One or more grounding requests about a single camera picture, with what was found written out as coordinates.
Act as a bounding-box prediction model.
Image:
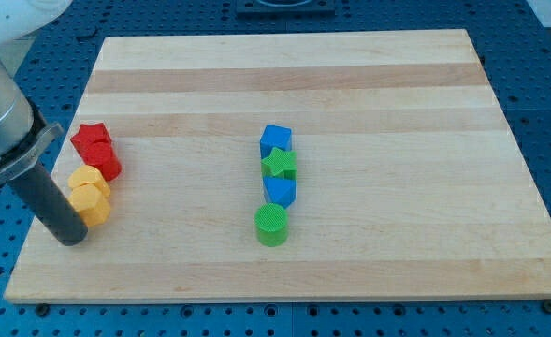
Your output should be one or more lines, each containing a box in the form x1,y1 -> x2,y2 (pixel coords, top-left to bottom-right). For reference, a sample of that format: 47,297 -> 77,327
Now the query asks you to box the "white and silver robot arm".
0,0 -> 71,187

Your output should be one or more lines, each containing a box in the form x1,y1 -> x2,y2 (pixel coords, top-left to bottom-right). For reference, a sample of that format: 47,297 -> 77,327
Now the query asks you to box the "green star block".
261,148 -> 297,180

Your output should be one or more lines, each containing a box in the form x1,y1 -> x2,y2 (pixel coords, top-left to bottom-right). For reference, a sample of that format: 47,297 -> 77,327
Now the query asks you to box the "blue triangle block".
263,177 -> 297,209

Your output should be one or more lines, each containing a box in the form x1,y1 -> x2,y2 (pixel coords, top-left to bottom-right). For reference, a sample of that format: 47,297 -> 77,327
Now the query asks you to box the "blue cube block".
259,125 -> 293,158

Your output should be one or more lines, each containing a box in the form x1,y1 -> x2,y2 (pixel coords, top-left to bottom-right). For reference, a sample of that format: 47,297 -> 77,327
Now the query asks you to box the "green cylinder block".
254,203 -> 288,247

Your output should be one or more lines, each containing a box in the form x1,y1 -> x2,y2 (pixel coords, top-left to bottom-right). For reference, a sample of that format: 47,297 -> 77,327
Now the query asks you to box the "light wooden board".
5,29 -> 551,304

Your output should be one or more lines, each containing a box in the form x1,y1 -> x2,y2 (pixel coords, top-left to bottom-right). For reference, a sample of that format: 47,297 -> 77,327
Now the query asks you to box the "red cylinder block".
81,142 -> 122,182

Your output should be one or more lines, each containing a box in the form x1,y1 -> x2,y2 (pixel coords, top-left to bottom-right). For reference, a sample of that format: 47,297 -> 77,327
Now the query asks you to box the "red star block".
70,123 -> 112,154

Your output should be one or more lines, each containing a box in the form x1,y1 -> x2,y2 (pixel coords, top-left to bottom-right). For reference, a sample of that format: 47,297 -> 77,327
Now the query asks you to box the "yellow hexagon block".
68,184 -> 111,227

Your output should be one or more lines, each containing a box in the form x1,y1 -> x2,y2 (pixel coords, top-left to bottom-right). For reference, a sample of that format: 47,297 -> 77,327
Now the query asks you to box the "yellow pentagon block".
67,165 -> 111,198

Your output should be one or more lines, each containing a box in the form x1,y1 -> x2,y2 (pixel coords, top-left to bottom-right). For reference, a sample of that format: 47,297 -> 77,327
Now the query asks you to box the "dark grey cylindrical pointer tool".
8,162 -> 88,246

